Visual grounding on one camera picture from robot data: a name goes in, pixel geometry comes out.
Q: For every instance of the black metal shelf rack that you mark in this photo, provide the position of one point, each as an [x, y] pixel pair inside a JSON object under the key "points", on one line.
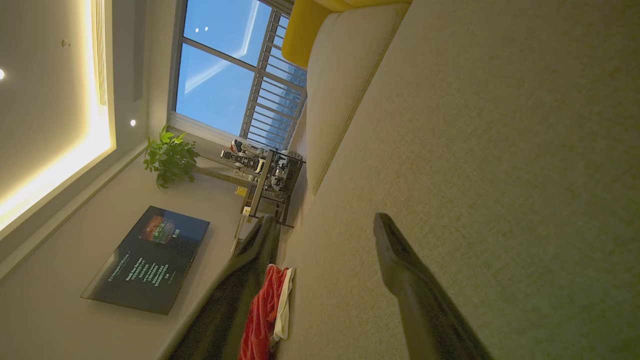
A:
{"points": [[290, 175]]}

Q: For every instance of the white black toy robot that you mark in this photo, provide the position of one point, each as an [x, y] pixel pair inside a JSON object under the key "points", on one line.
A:
{"points": [[245, 159]]}

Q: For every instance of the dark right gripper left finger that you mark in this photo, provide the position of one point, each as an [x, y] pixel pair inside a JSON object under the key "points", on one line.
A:
{"points": [[225, 310]]}

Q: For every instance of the black flat screen television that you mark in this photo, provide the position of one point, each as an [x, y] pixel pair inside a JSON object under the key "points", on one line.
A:
{"points": [[150, 265]]}

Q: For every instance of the green potted plant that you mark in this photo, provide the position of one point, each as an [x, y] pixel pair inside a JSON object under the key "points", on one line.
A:
{"points": [[170, 157]]}

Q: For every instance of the yellow cushion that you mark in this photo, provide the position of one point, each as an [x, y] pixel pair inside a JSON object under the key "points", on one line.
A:
{"points": [[300, 30]]}

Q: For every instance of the warm ceiling strip light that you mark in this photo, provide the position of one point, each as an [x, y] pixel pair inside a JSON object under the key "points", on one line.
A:
{"points": [[95, 135]]}

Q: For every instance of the grey sofa backrest section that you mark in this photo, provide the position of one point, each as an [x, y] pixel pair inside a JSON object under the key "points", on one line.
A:
{"points": [[345, 75]]}

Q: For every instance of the grey balcony railing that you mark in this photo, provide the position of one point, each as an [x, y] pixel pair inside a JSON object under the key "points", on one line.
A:
{"points": [[250, 107]]}

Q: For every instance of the large glass window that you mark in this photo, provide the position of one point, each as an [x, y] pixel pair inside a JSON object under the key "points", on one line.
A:
{"points": [[220, 75]]}

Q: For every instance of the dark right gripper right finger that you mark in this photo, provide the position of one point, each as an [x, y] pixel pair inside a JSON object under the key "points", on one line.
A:
{"points": [[420, 305]]}

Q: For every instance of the grey fabric sofa seat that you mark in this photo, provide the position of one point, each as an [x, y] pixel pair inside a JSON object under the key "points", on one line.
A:
{"points": [[500, 150]]}

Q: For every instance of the red and white sports jersey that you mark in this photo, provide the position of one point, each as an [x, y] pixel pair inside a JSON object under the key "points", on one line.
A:
{"points": [[260, 320]]}

